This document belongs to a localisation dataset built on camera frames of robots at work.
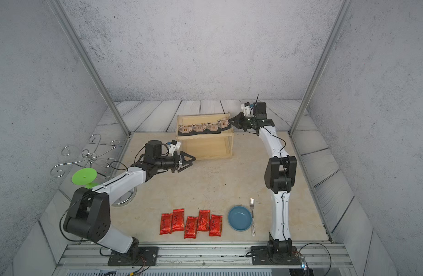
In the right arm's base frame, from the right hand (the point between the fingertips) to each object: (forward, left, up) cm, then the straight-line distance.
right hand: (227, 119), depth 92 cm
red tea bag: (-46, +29, -24) cm, 59 cm away
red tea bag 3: (-47, +17, -24) cm, 55 cm away
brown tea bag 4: (+1, +3, -4) cm, 5 cm away
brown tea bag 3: (0, +8, -5) cm, 10 cm away
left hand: (-24, +15, -5) cm, 29 cm away
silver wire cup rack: (-31, +55, +7) cm, 64 cm away
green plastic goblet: (-40, +51, +8) cm, 65 cm away
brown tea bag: (-3, +23, -4) cm, 23 cm away
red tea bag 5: (-46, +6, -24) cm, 52 cm away
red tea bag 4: (-44, +12, -23) cm, 51 cm away
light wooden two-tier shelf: (+4, +14, -26) cm, 30 cm away
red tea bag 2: (-43, +24, -25) cm, 55 cm away
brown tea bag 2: (-1, +16, -5) cm, 16 cm away
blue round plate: (-43, -5, -24) cm, 49 cm away
